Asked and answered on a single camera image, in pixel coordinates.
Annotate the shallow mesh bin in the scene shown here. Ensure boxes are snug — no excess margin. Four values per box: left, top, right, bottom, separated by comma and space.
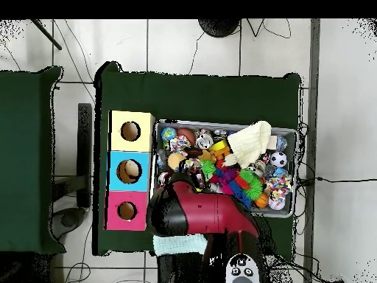
151, 119, 298, 219

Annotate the wooden box with three holes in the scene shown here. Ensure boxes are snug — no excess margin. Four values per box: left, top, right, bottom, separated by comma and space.
104, 110, 156, 231

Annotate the brown toy football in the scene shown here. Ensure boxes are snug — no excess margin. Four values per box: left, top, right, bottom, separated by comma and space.
177, 127, 197, 147

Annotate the green spiky rubber ball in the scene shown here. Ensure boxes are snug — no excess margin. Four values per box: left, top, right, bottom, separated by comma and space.
200, 159, 218, 181

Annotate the globe print ball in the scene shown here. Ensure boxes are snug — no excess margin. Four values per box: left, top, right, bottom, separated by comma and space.
161, 126, 178, 143

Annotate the tan round toy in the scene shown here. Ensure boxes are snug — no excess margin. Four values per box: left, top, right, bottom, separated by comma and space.
123, 160, 141, 181

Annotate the cream yellow cloth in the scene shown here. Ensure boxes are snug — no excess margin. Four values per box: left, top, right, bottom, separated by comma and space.
222, 120, 272, 170

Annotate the green fuzzy caterpillar toy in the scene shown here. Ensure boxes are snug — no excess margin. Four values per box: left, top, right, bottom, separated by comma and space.
235, 170, 264, 201

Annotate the mint green cloth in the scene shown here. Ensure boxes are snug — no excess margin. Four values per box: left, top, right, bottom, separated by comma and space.
152, 234, 208, 256

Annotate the black and white soccer ball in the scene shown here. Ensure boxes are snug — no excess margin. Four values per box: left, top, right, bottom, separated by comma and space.
269, 150, 288, 168

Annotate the black round base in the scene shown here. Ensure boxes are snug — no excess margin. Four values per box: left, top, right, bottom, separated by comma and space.
197, 18, 241, 38

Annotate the grey rounded base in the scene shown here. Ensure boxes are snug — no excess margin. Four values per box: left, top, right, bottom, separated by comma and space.
49, 206, 87, 240

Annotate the black rod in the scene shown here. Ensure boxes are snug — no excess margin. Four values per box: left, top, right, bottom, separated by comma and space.
30, 18, 63, 51

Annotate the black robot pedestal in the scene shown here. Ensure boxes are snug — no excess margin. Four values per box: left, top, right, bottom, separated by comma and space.
156, 254, 207, 283

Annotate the black cable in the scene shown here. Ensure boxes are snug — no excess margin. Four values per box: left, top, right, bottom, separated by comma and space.
297, 175, 377, 187

